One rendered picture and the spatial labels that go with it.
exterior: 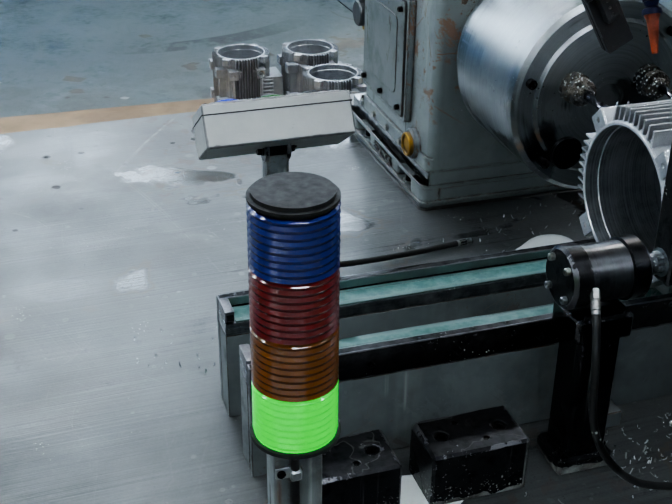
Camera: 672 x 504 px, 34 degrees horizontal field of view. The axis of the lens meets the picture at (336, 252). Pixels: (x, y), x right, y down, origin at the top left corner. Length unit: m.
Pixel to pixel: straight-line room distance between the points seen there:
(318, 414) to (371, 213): 0.88
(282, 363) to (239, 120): 0.53
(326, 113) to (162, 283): 0.34
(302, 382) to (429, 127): 0.89
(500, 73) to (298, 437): 0.72
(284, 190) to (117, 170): 1.09
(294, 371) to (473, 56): 0.79
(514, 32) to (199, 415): 0.59
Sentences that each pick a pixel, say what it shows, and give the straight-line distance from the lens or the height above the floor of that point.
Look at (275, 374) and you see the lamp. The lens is 0.73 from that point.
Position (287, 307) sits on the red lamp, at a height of 1.15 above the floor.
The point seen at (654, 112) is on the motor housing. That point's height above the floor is 1.11.
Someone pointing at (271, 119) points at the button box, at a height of 1.06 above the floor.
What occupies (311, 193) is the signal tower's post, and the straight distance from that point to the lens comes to 0.69.
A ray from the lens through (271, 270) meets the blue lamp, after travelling 0.70.
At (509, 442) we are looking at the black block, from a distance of 1.08.
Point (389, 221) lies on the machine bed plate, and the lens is 1.59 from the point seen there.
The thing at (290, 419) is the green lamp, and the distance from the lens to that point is 0.75.
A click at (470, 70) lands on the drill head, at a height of 1.04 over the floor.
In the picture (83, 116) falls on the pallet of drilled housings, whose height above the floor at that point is 0.15.
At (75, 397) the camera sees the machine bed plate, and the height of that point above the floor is 0.80.
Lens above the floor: 1.51
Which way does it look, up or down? 28 degrees down
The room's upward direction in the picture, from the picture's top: 1 degrees clockwise
